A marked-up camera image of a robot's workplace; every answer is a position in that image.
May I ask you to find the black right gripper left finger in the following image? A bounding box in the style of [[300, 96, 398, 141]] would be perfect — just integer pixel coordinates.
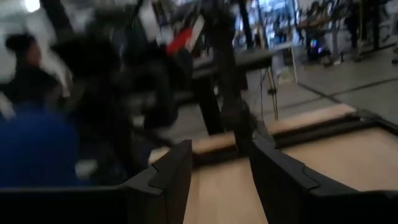
[[0, 139, 193, 224]]

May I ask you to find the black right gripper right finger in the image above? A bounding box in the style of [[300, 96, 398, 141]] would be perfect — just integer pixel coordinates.
[[249, 139, 398, 224]]

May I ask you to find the person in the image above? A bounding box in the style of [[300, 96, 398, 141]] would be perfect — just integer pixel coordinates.
[[0, 32, 80, 187]]

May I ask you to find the black desk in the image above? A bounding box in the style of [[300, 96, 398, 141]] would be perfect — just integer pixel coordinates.
[[191, 48, 276, 80]]

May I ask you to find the cluttered workbench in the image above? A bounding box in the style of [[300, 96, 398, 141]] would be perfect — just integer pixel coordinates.
[[297, 0, 386, 68]]

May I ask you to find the black aluminium table frame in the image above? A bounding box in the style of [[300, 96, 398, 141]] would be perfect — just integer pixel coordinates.
[[148, 0, 398, 167]]

